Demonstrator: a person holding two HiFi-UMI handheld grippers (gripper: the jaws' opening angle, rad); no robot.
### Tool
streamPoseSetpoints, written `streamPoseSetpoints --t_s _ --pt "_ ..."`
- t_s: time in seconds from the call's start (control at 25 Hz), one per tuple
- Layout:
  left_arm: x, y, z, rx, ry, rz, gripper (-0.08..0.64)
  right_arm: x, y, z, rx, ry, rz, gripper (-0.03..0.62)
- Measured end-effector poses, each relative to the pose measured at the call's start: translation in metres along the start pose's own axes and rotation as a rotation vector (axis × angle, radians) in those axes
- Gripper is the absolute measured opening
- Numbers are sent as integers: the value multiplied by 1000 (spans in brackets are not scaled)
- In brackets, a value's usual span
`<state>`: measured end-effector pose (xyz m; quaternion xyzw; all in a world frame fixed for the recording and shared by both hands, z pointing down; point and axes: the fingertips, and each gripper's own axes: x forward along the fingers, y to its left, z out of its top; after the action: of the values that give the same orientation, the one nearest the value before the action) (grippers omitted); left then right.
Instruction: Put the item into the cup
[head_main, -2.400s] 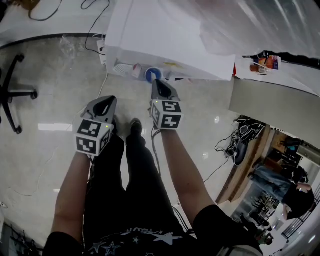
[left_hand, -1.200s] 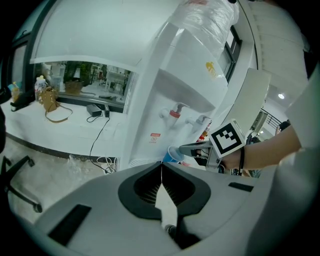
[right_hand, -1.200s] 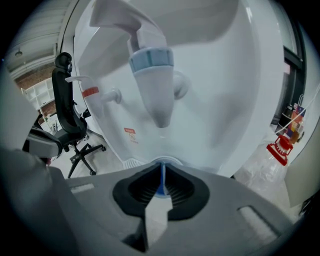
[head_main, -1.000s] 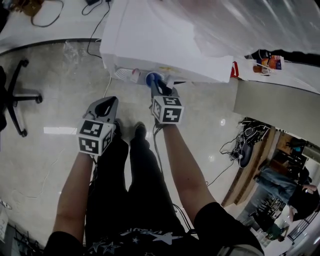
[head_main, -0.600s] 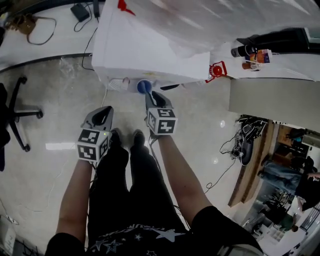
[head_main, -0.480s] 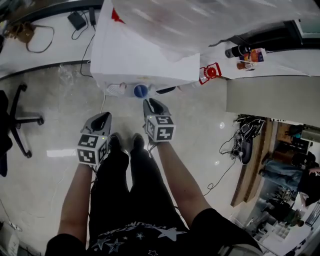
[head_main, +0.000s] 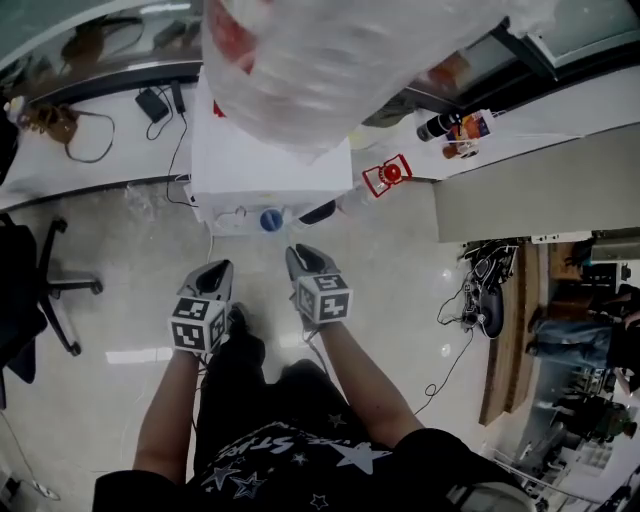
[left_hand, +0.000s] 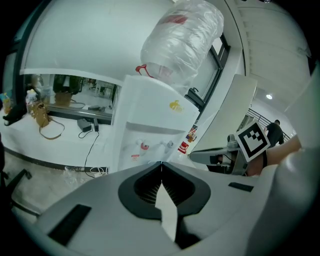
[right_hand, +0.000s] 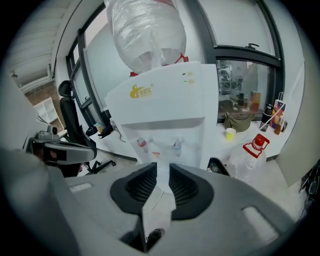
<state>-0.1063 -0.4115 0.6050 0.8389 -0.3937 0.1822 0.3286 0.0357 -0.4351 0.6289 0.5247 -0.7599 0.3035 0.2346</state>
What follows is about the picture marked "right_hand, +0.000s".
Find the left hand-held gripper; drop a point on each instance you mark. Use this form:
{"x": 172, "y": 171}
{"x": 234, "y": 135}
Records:
{"x": 67, "y": 152}

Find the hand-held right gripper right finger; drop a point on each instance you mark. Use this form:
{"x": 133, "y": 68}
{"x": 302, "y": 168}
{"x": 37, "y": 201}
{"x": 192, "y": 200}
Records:
{"x": 225, "y": 215}

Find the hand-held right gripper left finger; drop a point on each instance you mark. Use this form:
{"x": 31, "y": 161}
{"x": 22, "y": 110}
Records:
{"x": 100, "y": 210}

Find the white item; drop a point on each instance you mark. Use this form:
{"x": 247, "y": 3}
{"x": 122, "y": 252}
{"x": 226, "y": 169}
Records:
{"x": 157, "y": 212}

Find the yellow paper cup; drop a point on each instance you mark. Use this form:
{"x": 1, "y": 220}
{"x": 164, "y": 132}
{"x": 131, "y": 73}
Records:
{"x": 230, "y": 133}

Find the black office chair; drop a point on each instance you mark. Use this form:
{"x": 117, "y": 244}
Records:
{"x": 75, "y": 125}

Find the colourful snack packet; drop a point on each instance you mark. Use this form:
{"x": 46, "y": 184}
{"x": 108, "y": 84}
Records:
{"x": 99, "y": 127}

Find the white cubby shelf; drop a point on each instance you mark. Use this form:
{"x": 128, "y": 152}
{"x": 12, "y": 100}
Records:
{"x": 47, "y": 111}

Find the black bin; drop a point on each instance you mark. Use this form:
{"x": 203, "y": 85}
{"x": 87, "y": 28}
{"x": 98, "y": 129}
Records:
{"x": 217, "y": 167}

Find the clear plastic jug red cap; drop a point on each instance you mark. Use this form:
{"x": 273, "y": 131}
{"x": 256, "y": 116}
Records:
{"x": 250, "y": 160}

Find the olive green bag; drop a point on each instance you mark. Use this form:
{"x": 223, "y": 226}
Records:
{"x": 237, "y": 121}

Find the white water dispenser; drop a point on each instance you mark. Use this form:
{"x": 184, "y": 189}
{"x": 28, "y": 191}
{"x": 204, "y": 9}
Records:
{"x": 165, "y": 115}

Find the amber drink bottle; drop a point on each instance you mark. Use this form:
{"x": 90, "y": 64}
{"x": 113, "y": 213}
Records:
{"x": 279, "y": 125}

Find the black insulated bottle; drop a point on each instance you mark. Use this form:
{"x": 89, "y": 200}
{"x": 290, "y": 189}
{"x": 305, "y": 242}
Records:
{"x": 266, "y": 117}

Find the white paper shopping bag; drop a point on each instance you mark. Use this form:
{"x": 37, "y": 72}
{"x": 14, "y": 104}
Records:
{"x": 278, "y": 112}

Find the large clear water bottle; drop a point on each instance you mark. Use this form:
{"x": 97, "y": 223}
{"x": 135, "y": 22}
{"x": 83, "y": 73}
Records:
{"x": 147, "y": 32}

